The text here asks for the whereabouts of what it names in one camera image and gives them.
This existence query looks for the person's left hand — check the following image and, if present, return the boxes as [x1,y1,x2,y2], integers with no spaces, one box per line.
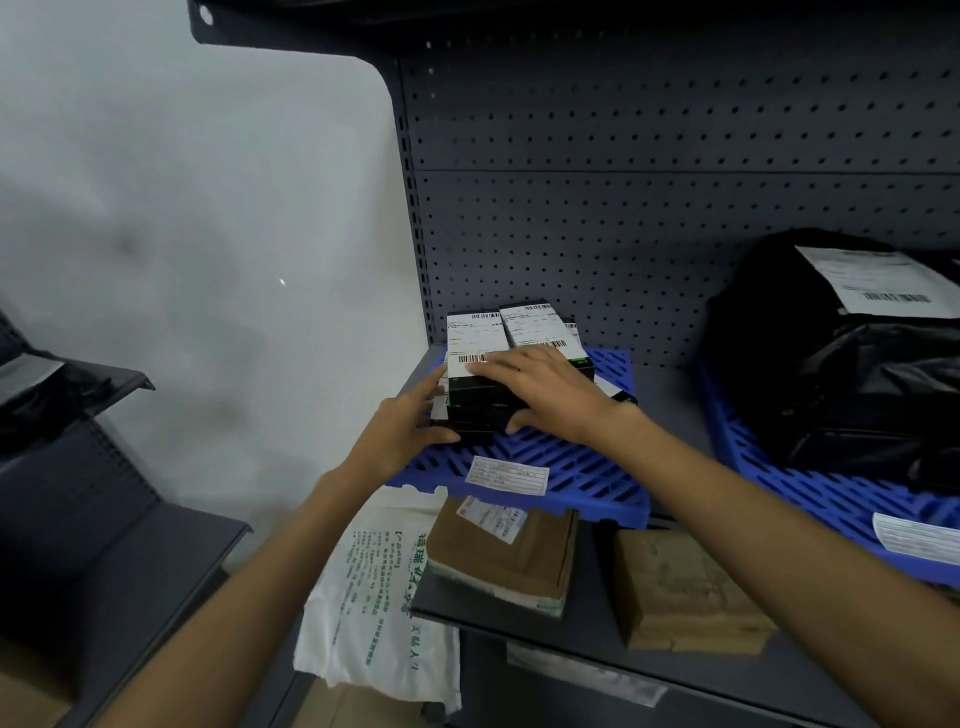
[344,363,463,493]

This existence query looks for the person's right hand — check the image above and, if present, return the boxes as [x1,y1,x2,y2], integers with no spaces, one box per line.
[464,344,640,452]

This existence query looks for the pile of slim black boxes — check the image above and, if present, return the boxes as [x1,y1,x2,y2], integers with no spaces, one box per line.
[430,299,640,445]

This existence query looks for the blue plastic grid mat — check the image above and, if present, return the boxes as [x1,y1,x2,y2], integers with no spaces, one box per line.
[696,358,960,591]
[385,345,653,531]

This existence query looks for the stack of black parcel bags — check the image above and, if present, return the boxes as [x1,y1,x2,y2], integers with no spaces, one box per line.
[700,227,960,498]

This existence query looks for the black bag package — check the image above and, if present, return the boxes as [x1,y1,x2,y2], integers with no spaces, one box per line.
[0,352,115,453]

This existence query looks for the person's right forearm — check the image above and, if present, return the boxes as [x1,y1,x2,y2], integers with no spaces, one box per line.
[598,408,960,728]

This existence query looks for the person's left forearm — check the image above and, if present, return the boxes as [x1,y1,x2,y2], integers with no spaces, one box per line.
[95,463,385,728]

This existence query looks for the cardboard box white label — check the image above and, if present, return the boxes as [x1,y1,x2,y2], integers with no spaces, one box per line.
[0,637,74,728]

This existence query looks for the white poly mailer bag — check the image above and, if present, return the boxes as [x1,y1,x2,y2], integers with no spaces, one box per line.
[291,482,463,715]

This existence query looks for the brown padded envelope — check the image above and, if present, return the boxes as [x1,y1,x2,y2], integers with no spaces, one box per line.
[425,494,581,603]

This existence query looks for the pale green flat parcel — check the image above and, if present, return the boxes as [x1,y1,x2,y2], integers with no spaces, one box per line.
[422,558,573,621]

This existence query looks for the plain brown cardboard box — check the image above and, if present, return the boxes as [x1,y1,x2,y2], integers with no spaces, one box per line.
[612,527,778,655]

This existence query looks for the grey pegboard shelving unit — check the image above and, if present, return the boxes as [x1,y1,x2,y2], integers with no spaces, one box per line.
[0,307,253,728]
[187,0,960,728]

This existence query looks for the white printed parcel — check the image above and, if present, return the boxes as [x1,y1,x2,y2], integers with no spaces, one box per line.
[505,642,670,711]

